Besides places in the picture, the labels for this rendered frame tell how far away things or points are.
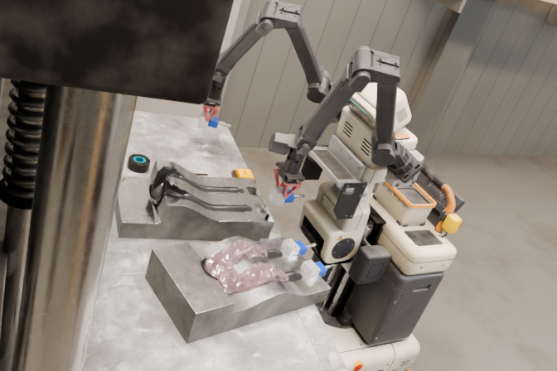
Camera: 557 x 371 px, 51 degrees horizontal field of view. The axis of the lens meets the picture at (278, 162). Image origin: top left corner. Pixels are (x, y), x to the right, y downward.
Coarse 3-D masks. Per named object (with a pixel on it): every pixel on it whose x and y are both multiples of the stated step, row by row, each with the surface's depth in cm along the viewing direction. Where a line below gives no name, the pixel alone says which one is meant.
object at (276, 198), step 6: (276, 186) 201; (270, 192) 202; (276, 192) 199; (282, 192) 199; (270, 198) 202; (276, 198) 198; (282, 198) 199; (288, 198) 201; (276, 204) 200; (282, 204) 201
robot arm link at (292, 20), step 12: (264, 12) 188; (276, 12) 187; (288, 12) 189; (300, 12) 189; (276, 24) 189; (288, 24) 187; (300, 24) 190; (300, 36) 194; (300, 48) 198; (312, 48) 202; (300, 60) 204; (312, 60) 203; (312, 72) 208; (324, 72) 217; (312, 84) 212; (312, 96) 216; (324, 96) 214
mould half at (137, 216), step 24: (120, 192) 188; (144, 192) 192; (192, 192) 191; (120, 216) 178; (144, 216) 181; (168, 216) 180; (192, 216) 183; (216, 216) 189; (240, 216) 192; (264, 216) 196; (216, 240) 191
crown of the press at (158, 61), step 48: (0, 0) 29; (48, 0) 29; (96, 0) 30; (144, 0) 31; (192, 0) 32; (0, 48) 30; (48, 48) 31; (96, 48) 31; (144, 48) 32; (192, 48) 33; (144, 96) 34; (192, 96) 35
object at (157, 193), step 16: (160, 176) 192; (176, 176) 192; (160, 192) 192; (176, 192) 180; (208, 192) 199; (224, 192) 202; (240, 192) 205; (208, 208) 191; (224, 208) 195; (240, 208) 197
